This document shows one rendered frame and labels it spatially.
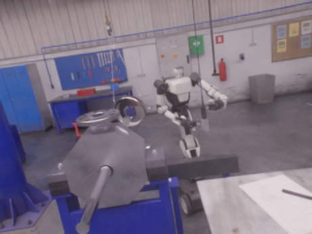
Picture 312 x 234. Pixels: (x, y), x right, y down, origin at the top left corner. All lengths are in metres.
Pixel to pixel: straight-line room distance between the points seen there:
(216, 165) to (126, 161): 0.78
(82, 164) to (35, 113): 5.61
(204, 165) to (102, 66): 5.20
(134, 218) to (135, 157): 0.43
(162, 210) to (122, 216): 0.26
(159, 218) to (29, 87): 5.76
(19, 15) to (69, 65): 1.64
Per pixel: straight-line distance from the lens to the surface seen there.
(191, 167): 1.98
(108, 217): 1.76
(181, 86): 2.72
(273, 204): 1.53
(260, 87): 6.55
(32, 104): 7.08
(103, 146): 1.49
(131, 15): 6.71
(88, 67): 6.84
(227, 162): 2.01
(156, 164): 1.52
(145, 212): 1.72
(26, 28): 7.48
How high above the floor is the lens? 1.76
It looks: 15 degrees down
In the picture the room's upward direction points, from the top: 9 degrees counter-clockwise
